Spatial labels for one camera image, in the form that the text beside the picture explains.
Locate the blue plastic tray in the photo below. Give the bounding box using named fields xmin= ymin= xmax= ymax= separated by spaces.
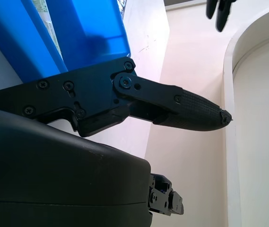
xmin=0 ymin=0 xmax=131 ymax=83

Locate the green toothpaste box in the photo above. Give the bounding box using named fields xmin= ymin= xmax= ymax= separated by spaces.
xmin=31 ymin=0 xmax=63 ymax=60

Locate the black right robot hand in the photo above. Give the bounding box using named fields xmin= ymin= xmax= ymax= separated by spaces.
xmin=0 ymin=56 xmax=233 ymax=227

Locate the white curved tray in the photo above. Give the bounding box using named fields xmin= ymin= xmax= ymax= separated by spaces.
xmin=223 ymin=0 xmax=269 ymax=227

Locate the purple cylindrical bag roll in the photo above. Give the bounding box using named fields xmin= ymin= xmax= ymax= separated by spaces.
xmin=116 ymin=0 xmax=128 ymax=12

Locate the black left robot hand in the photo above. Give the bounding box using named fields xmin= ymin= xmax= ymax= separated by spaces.
xmin=206 ymin=0 xmax=238 ymax=33

